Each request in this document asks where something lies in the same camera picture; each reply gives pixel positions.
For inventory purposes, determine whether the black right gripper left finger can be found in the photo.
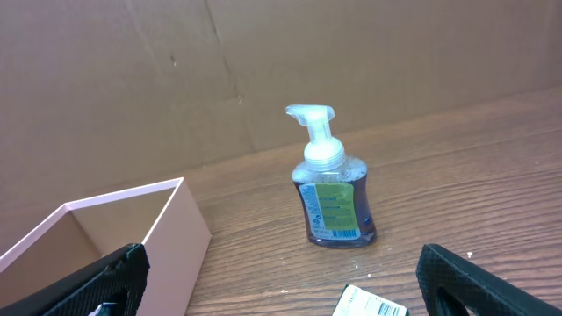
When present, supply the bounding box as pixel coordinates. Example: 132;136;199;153
1;243;150;316

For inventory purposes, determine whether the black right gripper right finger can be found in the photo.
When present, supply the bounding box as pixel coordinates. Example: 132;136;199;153
416;244;561;316

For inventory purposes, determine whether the green white soap bar pack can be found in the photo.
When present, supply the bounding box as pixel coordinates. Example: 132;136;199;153
332;284;409;316

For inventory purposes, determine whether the clear soap pump bottle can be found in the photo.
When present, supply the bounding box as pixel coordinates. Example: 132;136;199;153
285;104;377;248

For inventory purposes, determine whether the pink open cardboard box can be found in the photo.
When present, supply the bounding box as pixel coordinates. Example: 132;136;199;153
1;178;212;316

